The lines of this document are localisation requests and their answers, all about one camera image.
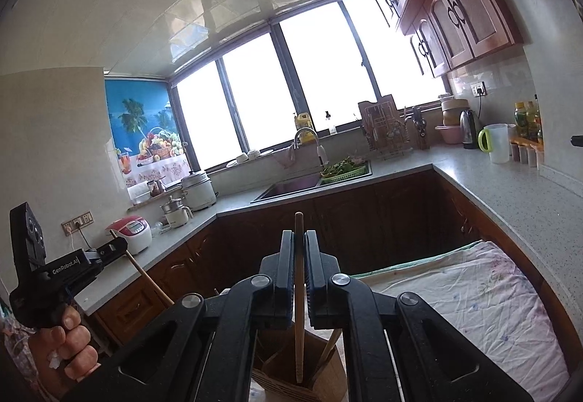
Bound knife block with knives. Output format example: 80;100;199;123
412;106;431;151

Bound wooden utensil holder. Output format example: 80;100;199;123
250;328;349;402

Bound small white electric pot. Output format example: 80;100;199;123
160;196;195;228

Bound green basket of vegetables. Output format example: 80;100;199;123
320;157;372;185

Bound white jug with green handle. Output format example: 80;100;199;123
478;123;510;164

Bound yellow cooking oil bottle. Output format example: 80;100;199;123
514;101;529;141
526;100;541;142

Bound pink plastic basin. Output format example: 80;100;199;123
434;124;463;145

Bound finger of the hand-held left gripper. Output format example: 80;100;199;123
86;237;129;277

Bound light wooden chopstick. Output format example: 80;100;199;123
316;328;343;381
121;242;176;308
293;211;305;385

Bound person's left forearm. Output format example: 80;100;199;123
0;293;52;402

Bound kitchen window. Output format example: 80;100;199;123
171;0;450;172

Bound black power cord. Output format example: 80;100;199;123
68;226;93;249

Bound white bowls on sill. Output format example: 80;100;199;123
227;148;274;167

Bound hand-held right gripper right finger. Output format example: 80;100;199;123
304;230;535;402

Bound floral white tablecloth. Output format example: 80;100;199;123
352;240;571;390

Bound chrome kitchen faucet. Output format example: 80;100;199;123
290;127;327;167

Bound steel electric kettle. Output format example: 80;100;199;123
457;109;483;150

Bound large white steamer pot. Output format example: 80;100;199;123
181;170;218;211

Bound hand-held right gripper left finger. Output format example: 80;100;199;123
64;230;297;402

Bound wooden lower cabinets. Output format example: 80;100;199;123
95;165;575;348

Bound person's left hand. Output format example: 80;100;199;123
28;306;100;399

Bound beige lidded container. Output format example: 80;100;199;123
440;98;470;127

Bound row of spice jars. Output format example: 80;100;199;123
509;140;545;169

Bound wooden dish rack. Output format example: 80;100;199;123
357;96;413;158

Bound white and red rice cooker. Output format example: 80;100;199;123
105;216;154;255

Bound wall socket strip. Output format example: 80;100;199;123
61;211;94;236

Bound steel kitchen sink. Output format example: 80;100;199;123
250;172;325;203

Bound palm and fruit wall poster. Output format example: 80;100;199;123
104;79;190;190

